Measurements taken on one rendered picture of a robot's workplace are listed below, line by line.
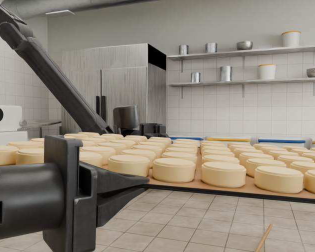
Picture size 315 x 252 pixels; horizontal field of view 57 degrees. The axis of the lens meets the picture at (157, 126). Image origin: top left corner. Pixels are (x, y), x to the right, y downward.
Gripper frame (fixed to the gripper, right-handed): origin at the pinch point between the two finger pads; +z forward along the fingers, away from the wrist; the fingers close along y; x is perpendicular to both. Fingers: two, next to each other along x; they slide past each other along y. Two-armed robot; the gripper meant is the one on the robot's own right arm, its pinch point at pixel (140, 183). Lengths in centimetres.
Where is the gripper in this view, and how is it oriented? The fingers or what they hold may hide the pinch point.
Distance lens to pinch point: 31.9
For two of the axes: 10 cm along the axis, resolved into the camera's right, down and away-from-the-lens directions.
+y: 0.3, -10.0, -0.3
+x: -6.0, -0.5, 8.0
